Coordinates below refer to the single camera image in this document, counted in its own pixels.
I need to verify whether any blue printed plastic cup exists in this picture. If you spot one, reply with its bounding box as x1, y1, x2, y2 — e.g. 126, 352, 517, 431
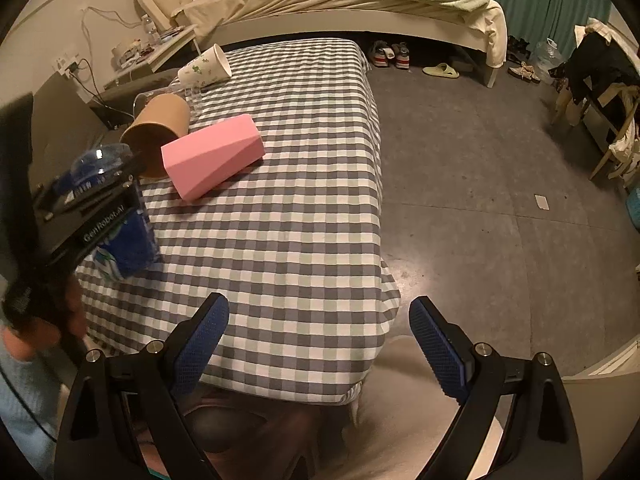
69, 142, 163, 282

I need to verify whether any clear plastic cup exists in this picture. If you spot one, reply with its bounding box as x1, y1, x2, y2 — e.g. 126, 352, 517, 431
131, 84, 204, 116

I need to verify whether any brown paper cup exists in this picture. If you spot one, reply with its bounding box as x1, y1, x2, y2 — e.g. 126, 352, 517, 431
120, 93, 191, 179

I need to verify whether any pink faceted cup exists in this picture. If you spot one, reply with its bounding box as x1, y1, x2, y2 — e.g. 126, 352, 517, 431
160, 114, 266, 203

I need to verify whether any white floral paper cup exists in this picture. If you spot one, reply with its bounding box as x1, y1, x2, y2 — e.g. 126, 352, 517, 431
177, 44, 232, 88

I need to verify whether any person's left hand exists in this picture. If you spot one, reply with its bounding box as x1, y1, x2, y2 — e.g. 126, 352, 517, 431
1, 274, 88, 362

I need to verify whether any white bedside table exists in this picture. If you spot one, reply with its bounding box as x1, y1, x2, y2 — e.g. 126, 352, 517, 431
105, 25, 201, 89

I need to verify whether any grey white checkered tablecloth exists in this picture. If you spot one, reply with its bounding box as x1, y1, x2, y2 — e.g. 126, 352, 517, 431
77, 37, 400, 405

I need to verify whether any white paper scrap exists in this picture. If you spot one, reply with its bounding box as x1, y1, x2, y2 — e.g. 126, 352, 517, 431
534, 194, 549, 210

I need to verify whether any wooden chair with clothes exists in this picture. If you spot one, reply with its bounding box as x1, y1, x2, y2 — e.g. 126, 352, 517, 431
549, 18, 639, 188

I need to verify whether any left sneaker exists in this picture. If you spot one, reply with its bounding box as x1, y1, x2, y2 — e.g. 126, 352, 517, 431
368, 41, 395, 68

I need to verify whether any sneaker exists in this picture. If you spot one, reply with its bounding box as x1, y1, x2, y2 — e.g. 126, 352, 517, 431
368, 41, 395, 68
392, 42, 410, 70

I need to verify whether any green slipper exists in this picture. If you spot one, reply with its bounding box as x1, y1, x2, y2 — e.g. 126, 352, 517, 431
422, 63, 460, 79

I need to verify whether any clear water jug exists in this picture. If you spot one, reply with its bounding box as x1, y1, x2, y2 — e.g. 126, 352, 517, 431
530, 38, 564, 73

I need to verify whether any right sneaker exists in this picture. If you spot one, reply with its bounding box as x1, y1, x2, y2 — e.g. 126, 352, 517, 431
392, 42, 410, 70

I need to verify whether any white bed frame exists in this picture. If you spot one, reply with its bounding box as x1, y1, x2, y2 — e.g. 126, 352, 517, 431
200, 10, 503, 88

